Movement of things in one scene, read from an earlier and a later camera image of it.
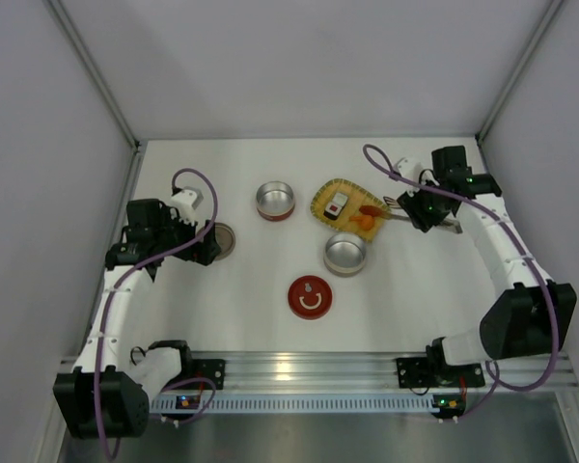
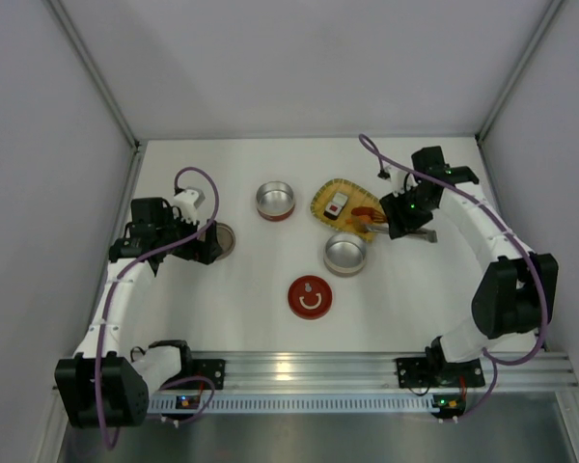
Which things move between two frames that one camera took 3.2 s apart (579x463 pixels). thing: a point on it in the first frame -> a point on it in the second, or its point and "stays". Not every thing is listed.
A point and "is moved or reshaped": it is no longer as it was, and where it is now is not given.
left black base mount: (210, 368) stays
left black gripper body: (203, 246) stays
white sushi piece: (341, 199) stays
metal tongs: (444, 222) is moved or reshaped
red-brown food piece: (371, 210) is moved or reshaped
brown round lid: (225, 238) stays
